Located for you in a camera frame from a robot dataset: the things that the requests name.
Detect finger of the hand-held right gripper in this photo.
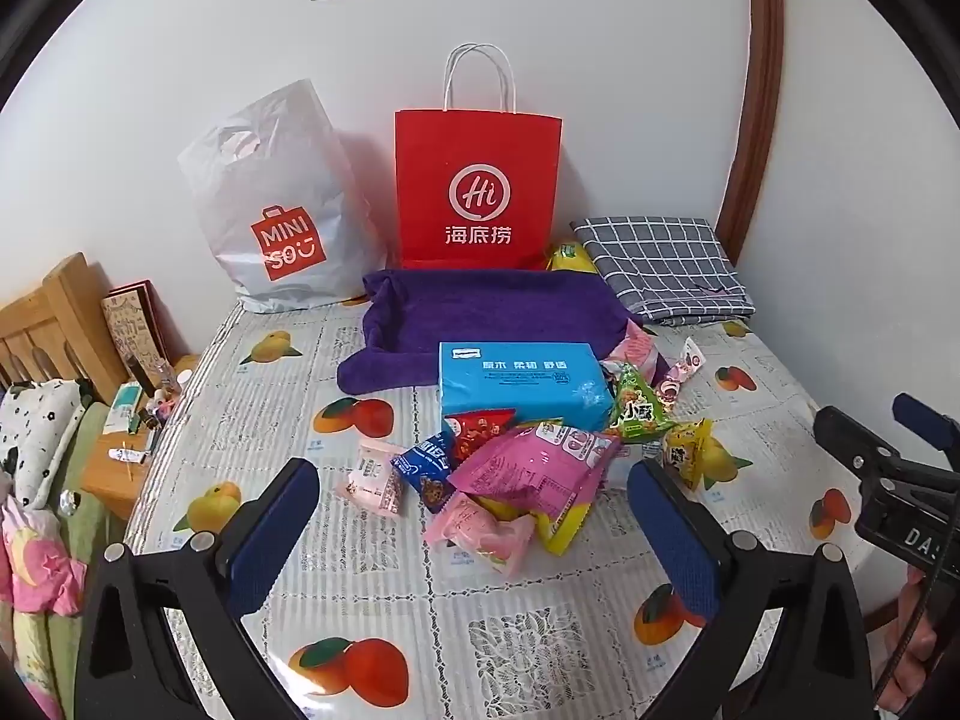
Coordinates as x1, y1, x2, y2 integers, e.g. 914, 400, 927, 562
814, 405, 901, 488
891, 392, 960, 470

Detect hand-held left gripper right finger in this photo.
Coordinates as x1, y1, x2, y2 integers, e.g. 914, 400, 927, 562
626, 457, 878, 720

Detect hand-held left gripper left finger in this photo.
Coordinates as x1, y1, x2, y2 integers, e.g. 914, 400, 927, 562
75, 457, 320, 720

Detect yellow triangular snack packet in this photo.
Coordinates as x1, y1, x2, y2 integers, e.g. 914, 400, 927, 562
660, 418, 713, 490

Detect small pale pink packet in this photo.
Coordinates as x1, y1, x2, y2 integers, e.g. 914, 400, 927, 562
335, 441, 406, 517

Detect blue cookie packet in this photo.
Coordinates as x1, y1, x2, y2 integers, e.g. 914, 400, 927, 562
391, 431, 458, 515

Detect large magenta snack bag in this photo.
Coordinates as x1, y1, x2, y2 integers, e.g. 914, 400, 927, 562
448, 420, 623, 533

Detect pink striped candy packet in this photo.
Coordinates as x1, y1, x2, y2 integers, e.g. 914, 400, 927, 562
652, 337, 707, 406

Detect light pink peach packet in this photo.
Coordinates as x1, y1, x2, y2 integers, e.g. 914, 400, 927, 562
424, 493, 535, 578

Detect blue tissue pack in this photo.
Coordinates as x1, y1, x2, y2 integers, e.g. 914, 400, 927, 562
439, 341, 616, 436

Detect red snack packet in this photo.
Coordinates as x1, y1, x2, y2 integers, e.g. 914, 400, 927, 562
445, 409, 518, 462

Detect person's right hand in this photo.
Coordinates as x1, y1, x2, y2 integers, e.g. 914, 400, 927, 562
883, 566, 946, 713

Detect fruit print table cover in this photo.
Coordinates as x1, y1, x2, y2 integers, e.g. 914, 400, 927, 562
124, 292, 878, 720

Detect wooden nightstand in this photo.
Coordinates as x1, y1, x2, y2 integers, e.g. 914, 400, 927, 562
81, 356, 200, 518

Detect green blanket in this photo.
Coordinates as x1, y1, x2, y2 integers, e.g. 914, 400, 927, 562
0, 401, 113, 720

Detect teal white box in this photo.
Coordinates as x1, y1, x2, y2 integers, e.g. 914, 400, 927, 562
105, 382, 143, 434

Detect pink star cloth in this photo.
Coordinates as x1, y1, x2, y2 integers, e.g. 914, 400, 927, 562
0, 502, 87, 616

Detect grey checked folded cloth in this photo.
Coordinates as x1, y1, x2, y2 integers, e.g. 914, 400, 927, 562
570, 216, 755, 327

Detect brown patterned book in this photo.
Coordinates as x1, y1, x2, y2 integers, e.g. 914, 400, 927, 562
103, 280, 170, 391

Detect white black spotted pillow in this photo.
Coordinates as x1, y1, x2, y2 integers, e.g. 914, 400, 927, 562
0, 379, 95, 511

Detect purple towel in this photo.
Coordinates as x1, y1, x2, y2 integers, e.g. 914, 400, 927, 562
336, 268, 661, 396

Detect yellow green snack packet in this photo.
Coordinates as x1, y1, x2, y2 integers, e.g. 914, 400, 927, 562
546, 240, 601, 275

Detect wooden headboard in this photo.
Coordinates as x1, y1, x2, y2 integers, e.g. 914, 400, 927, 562
0, 253, 128, 398

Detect white plastic shopping bag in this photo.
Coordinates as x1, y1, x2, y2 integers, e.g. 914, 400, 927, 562
178, 79, 387, 314

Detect red paper bag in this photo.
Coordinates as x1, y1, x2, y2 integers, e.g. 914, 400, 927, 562
395, 43, 563, 271

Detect black cable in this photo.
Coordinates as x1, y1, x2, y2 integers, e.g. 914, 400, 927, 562
874, 562, 959, 706

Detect brown wooden door frame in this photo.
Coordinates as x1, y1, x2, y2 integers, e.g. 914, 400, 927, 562
712, 0, 785, 271

